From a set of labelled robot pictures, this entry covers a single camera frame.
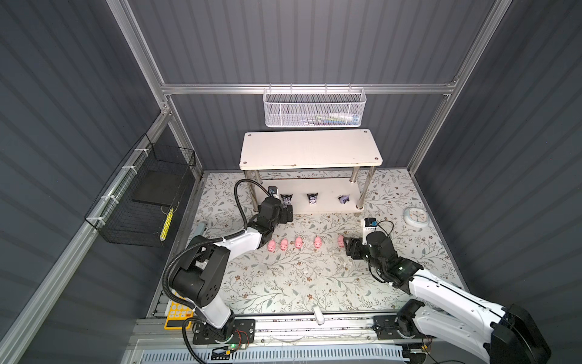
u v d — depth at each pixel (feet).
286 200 3.14
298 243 3.05
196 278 1.51
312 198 3.15
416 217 3.25
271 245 3.01
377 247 2.00
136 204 2.38
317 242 3.06
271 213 2.39
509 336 1.33
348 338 2.38
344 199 3.19
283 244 3.02
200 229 3.10
